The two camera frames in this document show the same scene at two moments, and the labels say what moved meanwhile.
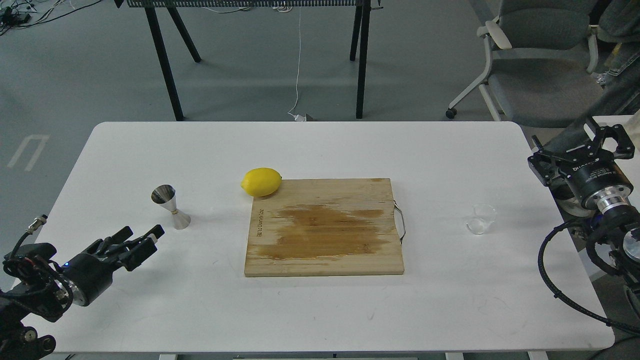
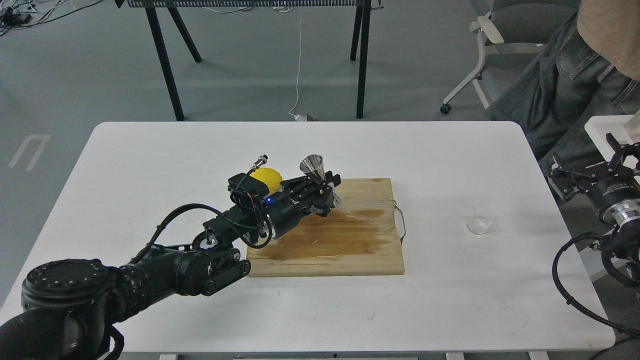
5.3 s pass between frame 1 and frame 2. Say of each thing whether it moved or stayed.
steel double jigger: moved
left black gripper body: moved
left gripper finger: moved
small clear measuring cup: stayed
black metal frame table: stayed
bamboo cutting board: stayed
